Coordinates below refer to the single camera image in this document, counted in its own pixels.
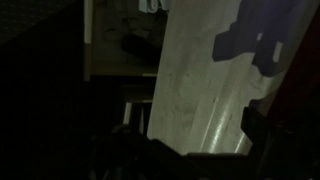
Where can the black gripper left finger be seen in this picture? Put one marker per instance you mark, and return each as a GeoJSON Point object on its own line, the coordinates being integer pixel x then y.
{"type": "Point", "coordinates": [128, 136]}

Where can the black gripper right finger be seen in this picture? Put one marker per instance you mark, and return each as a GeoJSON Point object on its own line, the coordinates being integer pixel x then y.
{"type": "Point", "coordinates": [258, 131]}

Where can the black rounded item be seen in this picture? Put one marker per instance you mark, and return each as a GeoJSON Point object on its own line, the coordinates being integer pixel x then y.
{"type": "Point", "coordinates": [140, 48]}

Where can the grey crumpled cloth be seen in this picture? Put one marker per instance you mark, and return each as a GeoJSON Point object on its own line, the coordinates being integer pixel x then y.
{"type": "Point", "coordinates": [116, 25]}

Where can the light blue cloth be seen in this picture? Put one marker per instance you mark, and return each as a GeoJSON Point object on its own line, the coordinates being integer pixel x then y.
{"type": "Point", "coordinates": [153, 5]}

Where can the pale wooden frame slats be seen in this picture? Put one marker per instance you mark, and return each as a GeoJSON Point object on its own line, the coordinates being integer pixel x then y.
{"type": "Point", "coordinates": [127, 113]}

